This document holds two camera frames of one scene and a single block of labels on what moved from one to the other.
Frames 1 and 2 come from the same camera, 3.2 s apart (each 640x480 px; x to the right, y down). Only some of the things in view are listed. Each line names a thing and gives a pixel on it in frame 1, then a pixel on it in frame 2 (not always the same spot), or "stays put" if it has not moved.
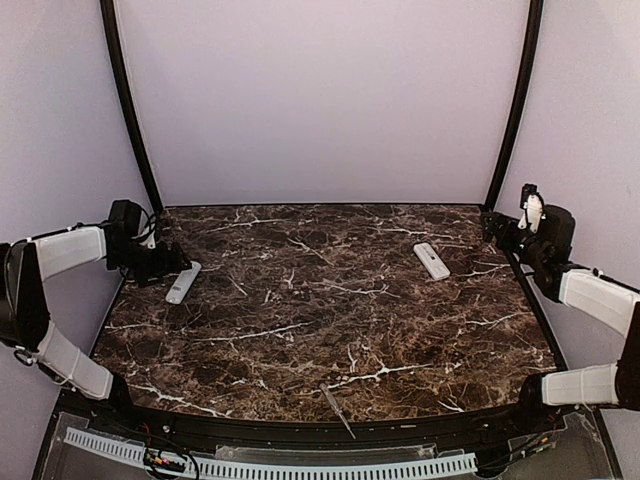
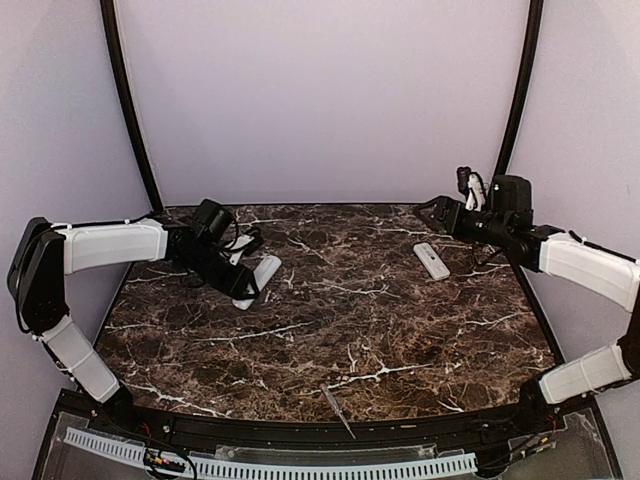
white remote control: (177, 290) -> (262, 274)
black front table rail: (499, 425) stays put
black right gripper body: (506, 241) -> (472, 232)
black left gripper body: (145, 264) -> (222, 281)
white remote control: (429, 258) stays put
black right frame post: (523, 93) stays put
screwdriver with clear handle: (337, 410) stays put
